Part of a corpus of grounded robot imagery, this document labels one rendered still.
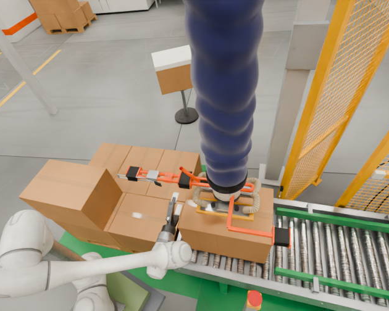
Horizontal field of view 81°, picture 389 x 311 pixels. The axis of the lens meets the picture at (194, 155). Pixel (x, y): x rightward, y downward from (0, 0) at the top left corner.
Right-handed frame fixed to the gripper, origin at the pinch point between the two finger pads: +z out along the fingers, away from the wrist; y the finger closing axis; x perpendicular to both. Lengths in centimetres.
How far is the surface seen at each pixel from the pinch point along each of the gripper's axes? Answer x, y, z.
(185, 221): 0.8, 28.2, -0.3
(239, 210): 35.0, 9.3, 4.3
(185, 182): 2.1, -2.6, 11.2
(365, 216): 129, 62, 43
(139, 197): -58, 69, 32
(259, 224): 48, 28, 6
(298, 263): 82, 73, 2
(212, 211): 19.4, 10.0, 1.1
